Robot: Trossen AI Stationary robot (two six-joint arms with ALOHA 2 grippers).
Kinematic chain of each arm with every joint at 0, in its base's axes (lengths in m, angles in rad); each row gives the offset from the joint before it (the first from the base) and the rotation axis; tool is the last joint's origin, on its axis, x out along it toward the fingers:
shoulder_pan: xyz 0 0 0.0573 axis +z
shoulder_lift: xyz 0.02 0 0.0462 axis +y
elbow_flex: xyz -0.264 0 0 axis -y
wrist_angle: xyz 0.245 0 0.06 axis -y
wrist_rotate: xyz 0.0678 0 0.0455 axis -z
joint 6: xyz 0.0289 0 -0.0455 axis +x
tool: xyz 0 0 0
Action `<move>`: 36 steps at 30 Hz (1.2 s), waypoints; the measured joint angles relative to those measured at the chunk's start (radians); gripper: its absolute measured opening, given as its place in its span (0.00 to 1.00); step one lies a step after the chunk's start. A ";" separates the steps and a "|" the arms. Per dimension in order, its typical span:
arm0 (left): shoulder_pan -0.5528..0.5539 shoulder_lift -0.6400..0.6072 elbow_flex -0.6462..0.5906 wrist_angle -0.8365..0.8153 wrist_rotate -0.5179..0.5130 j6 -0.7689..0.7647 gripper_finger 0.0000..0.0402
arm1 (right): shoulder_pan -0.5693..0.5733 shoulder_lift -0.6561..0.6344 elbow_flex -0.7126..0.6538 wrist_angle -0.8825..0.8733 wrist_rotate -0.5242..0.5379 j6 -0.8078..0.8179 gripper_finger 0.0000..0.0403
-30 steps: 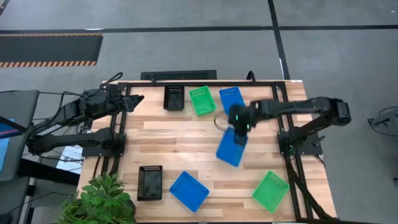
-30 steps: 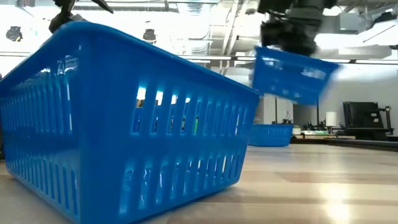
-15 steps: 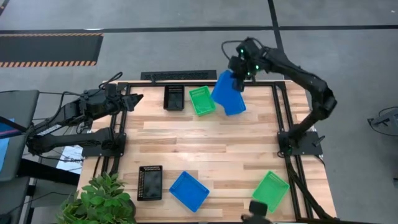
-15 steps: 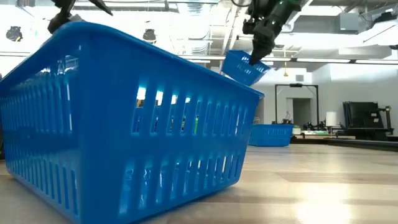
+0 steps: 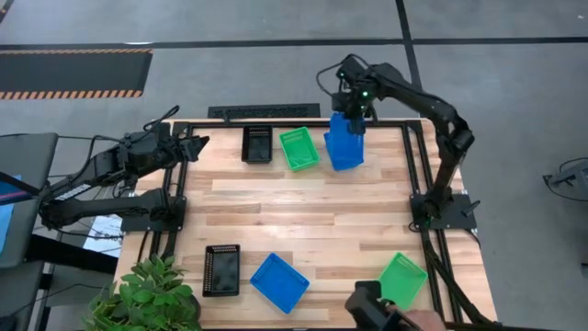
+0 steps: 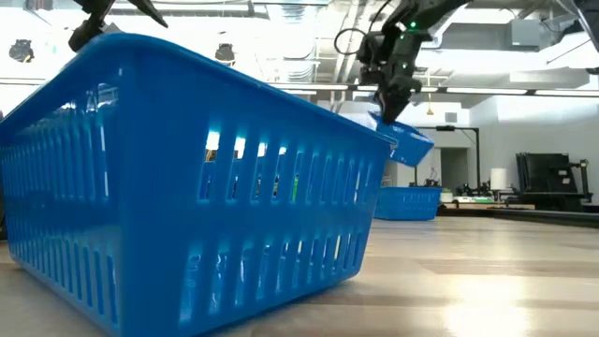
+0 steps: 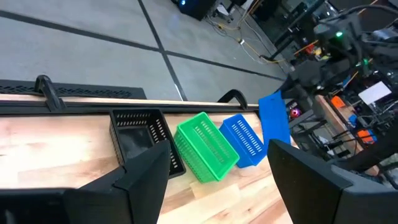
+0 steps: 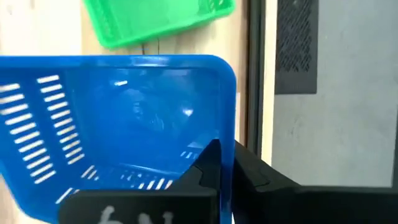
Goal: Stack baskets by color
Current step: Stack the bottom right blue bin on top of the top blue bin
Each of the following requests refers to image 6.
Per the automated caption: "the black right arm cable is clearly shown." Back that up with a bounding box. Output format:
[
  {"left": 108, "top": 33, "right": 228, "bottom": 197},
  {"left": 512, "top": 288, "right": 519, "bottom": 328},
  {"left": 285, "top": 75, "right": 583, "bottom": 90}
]
[{"left": 333, "top": 26, "right": 372, "bottom": 57}]

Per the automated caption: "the black ceiling-mounted device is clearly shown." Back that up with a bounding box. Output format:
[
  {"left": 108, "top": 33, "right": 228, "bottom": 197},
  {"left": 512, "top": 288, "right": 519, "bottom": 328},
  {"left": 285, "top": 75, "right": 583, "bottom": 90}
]
[
  {"left": 214, "top": 42, "right": 237, "bottom": 66},
  {"left": 7, "top": 38, "right": 36, "bottom": 64}
]

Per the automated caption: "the black background machine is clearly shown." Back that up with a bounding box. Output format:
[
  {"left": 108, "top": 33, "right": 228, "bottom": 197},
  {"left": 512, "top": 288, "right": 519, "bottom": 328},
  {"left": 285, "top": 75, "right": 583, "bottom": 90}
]
[{"left": 516, "top": 152, "right": 593, "bottom": 212}]

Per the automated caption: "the cluttered background workbench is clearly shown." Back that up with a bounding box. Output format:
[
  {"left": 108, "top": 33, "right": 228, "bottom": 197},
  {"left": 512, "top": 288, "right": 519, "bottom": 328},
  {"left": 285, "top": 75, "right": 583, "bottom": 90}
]
[{"left": 439, "top": 182, "right": 537, "bottom": 211}]

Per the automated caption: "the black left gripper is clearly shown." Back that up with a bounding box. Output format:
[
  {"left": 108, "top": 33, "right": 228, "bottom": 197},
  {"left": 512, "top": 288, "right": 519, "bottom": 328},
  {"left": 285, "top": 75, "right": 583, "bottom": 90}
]
[{"left": 67, "top": 0, "right": 169, "bottom": 53}]

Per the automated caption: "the black post frame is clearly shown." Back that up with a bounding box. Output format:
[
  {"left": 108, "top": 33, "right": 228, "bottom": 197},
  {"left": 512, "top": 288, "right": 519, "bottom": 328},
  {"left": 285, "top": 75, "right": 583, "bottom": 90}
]
[{"left": 414, "top": 125, "right": 481, "bottom": 189}]

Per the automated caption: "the black metal table frame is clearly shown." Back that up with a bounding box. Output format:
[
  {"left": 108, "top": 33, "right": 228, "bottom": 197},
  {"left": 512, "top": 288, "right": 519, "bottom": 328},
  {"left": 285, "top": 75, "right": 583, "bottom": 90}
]
[{"left": 437, "top": 207, "right": 599, "bottom": 230}]

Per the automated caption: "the large blue plastic basket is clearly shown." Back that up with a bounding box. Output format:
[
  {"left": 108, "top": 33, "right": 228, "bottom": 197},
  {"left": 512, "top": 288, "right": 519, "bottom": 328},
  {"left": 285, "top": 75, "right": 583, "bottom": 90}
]
[{"left": 0, "top": 31, "right": 400, "bottom": 337}]

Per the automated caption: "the grey ceiling duct box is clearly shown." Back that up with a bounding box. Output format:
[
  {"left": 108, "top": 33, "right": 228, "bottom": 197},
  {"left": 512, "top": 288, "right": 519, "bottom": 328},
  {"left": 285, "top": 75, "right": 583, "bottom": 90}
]
[{"left": 509, "top": 18, "right": 548, "bottom": 48}]

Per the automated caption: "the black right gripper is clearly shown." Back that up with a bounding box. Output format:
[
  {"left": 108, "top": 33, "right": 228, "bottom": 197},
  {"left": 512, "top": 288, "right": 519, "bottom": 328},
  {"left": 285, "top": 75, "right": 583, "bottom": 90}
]
[{"left": 356, "top": 21, "right": 432, "bottom": 125}]

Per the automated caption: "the white paper roll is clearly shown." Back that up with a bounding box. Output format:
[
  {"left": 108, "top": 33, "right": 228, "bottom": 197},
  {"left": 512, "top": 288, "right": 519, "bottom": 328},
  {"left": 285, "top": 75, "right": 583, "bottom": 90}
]
[{"left": 489, "top": 167, "right": 509, "bottom": 192}]

